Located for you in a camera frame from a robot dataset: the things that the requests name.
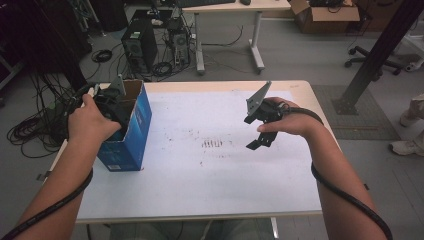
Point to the black metal pillar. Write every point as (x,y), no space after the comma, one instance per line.
(376,53)

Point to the dark cabinet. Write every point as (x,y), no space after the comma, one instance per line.
(108,13)

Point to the black office chair base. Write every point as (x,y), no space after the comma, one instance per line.
(370,60)

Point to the blue cardboard box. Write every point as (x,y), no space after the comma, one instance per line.
(133,143)

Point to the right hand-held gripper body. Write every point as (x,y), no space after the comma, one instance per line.
(263,108)

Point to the black computer mouse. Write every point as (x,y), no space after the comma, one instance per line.
(245,2)

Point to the person's legs in jeans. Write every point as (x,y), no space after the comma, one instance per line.
(160,231)

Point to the brown cardboard box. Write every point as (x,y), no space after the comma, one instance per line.
(328,18)

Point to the black keyboard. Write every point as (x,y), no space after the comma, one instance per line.
(206,2)

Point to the white table mat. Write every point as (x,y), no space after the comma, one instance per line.
(200,186)

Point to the person's right hand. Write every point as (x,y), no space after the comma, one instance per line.
(296,121)

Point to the white table leg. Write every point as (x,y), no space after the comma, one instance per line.
(274,230)

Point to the white desk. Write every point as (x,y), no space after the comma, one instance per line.
(240,6)

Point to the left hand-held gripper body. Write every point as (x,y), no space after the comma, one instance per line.
(111,100)

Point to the grey floor mat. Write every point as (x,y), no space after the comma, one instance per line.
(363,123)

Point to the black computer tower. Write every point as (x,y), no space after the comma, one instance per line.
(140,46)

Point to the grey-fronted computer tower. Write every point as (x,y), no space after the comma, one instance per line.
(181,43)

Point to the person's left hand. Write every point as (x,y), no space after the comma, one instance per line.
(88,125)

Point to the dark curtain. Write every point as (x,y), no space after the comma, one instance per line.
(36,33)

